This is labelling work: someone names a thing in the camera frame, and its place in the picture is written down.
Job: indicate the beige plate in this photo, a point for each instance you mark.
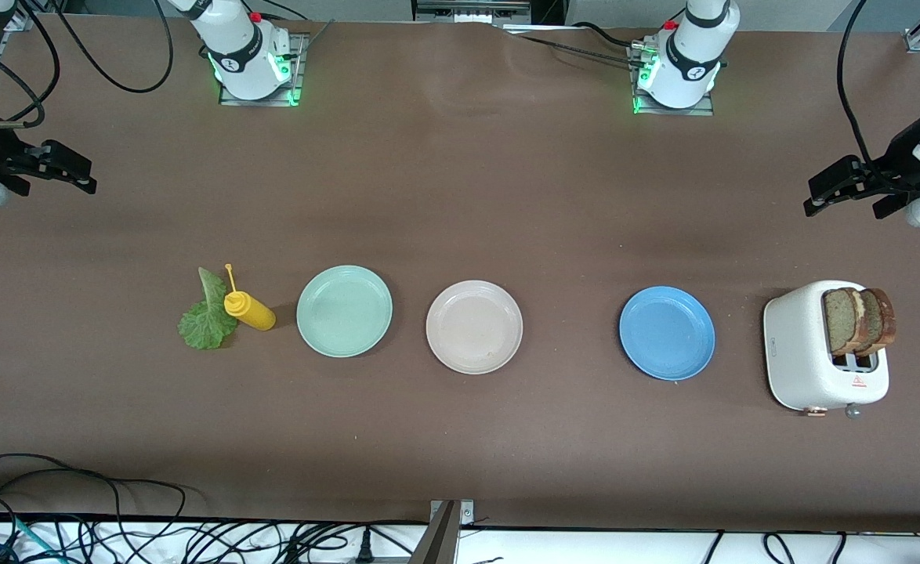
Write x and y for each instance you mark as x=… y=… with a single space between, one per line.
x=474 y=327

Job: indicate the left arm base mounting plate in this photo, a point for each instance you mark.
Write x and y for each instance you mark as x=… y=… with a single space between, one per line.
x=699 y=111

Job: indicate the black power plug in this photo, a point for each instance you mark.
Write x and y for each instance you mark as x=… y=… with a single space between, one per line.
x=364 y=546

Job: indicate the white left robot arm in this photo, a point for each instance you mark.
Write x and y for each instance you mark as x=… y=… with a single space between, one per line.
x=691 y=55

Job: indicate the blue plate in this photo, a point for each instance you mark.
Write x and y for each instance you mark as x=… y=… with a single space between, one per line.
x=668 y=333

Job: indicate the aluminium profile post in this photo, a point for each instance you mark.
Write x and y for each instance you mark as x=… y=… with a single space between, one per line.
x=438 y=542

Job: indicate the mint green plate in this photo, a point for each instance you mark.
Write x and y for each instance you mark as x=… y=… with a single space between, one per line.
x=344 y=312

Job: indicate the small metal bracket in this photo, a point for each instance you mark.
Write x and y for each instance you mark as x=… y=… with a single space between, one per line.
x=467 y=513

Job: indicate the dark crust bread slice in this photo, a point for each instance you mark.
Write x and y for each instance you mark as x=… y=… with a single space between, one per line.
x=883 y=317

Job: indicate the light crust bread slice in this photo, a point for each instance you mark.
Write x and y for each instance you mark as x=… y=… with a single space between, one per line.
x=838 y=321

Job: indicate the black metal frame piece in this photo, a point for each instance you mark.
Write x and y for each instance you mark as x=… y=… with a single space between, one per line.
x=468 y=9

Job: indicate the yellow mustard squeeze bottle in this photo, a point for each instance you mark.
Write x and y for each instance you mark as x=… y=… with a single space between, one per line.
x=255 y=313

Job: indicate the white toaster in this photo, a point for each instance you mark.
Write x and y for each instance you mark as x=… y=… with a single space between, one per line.
x=801 y=352

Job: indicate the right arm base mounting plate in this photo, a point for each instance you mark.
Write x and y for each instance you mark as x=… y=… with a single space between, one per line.
x=256 y=102

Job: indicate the green lettuce leaf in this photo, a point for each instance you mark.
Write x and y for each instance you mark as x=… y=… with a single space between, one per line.
x=205 y=325

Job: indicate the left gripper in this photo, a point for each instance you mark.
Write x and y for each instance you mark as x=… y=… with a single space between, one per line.
x=896 y=167

